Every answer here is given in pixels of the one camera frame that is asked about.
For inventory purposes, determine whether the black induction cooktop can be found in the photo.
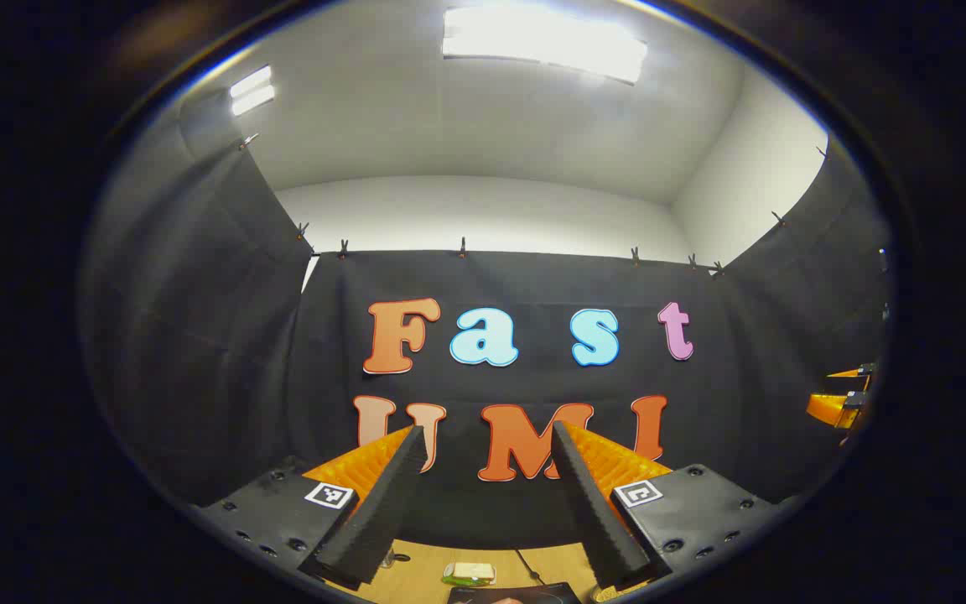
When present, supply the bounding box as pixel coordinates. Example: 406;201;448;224
448;581;584;604

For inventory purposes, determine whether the black power cable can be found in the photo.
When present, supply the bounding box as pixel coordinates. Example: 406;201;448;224
515;549;547;586

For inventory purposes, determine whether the black backdrop cloth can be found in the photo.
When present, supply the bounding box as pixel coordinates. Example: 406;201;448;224
80;88;895;550

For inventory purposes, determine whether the sandwich with lettuce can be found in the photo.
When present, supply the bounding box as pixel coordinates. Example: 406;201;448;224
441;560;497;586

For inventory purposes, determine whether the row of small black clips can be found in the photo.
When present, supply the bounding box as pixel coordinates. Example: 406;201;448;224
240;133;828;278

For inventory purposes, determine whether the large ceiling light panel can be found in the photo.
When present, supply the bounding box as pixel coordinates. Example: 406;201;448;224
441;7;650;85

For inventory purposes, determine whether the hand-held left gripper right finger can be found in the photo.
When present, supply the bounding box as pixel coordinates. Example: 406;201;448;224
550;419;786;592

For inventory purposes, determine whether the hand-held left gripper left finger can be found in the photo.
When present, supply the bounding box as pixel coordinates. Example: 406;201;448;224
198;424;429;588

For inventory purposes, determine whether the small ceiling light panel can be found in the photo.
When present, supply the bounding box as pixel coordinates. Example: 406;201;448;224
229;65;277;117

